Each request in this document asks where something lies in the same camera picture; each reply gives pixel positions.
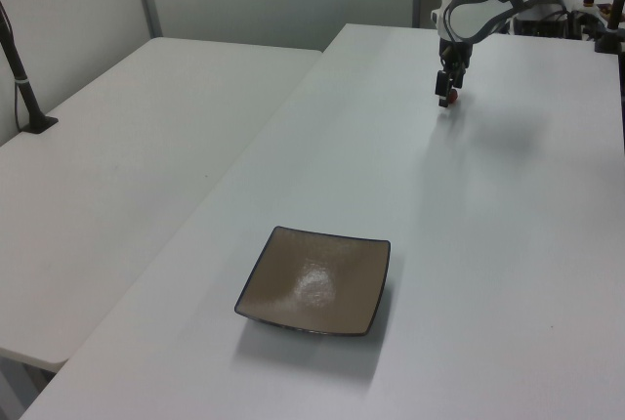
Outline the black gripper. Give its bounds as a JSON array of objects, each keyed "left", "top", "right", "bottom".
[{"left": 435, "top": 37, "right": 474, "bottom": 109}]

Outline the square brown ceramic plate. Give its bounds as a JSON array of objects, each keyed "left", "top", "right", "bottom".
[{"left": 233, "top": 225, "right": 392, "bottom": 338}]

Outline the dark control equipment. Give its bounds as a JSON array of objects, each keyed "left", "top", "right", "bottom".
[{"left": 511, "top": 8, "right": 598, "bottom": 41}]

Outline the black clamp stand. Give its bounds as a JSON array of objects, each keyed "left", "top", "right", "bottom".
[{"left": 593, "top": 0, "right": 625, "bottom": 55}]

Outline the white table leg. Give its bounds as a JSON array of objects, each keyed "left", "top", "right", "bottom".
[{"left": 0, "top": 359, "right": 53, "bottom": 420}]

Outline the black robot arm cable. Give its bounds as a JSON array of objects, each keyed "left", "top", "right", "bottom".
[{"left": 440, "top": 0, "right": 520, "bottom": 50}]

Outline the black camera pole with base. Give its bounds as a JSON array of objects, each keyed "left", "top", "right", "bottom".
[{"left": 0, "top": 2, "right": 60, "bottom": 135}]

